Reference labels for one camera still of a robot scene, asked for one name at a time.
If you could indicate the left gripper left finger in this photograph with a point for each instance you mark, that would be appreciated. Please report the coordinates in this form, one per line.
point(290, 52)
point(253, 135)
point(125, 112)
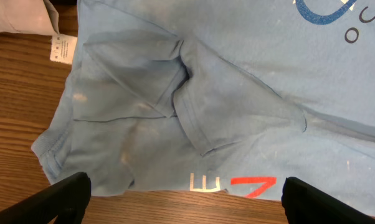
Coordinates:
point(63, 202)

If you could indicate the beige folded garment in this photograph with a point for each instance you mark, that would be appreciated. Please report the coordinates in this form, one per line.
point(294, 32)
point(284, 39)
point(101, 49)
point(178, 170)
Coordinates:
point(37, 17)

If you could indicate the light blue printed t-shirt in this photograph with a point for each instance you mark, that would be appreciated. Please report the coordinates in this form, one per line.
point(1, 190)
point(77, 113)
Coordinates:
point(219, 95)

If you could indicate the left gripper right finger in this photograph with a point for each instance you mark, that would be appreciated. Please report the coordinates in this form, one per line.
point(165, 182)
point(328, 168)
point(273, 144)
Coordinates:
point(305, 204)

